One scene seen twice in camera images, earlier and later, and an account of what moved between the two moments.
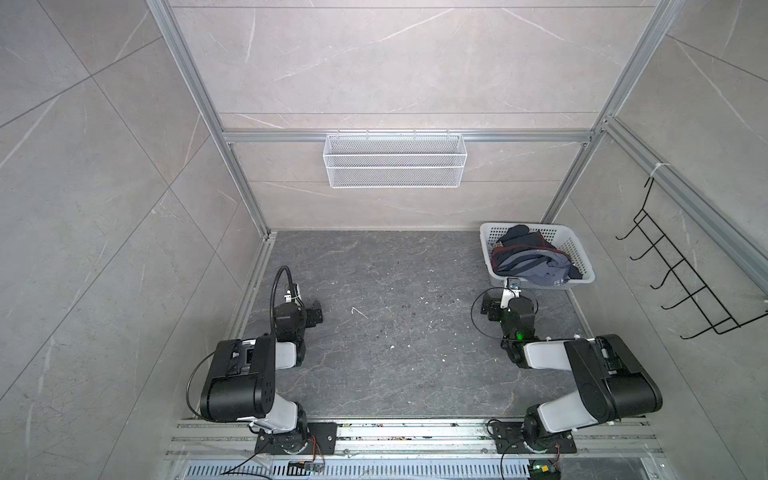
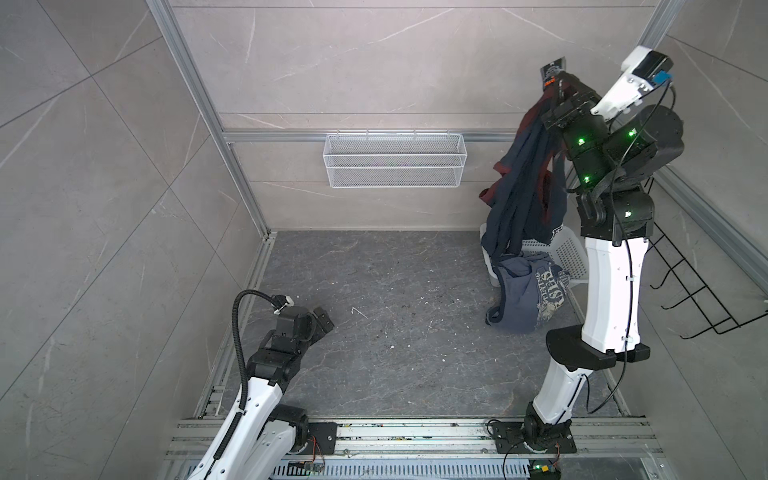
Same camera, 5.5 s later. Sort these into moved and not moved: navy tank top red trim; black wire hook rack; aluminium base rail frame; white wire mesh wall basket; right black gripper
Moved: right black gripper; navy tank top red trim
Not moved: white wire mesh wall basket; black wire hook rack; aluminium base rail frame
